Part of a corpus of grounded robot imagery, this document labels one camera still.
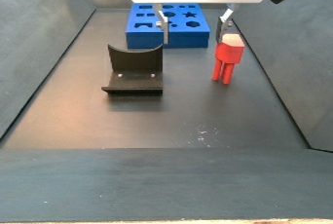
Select blue shape sorter board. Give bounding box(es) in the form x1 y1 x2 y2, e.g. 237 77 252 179
124 3 211 49

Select black curved stand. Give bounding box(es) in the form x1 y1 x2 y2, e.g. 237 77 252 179
101 46 164 94

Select red three prong object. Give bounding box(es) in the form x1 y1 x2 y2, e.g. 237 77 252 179
212 34 244 85

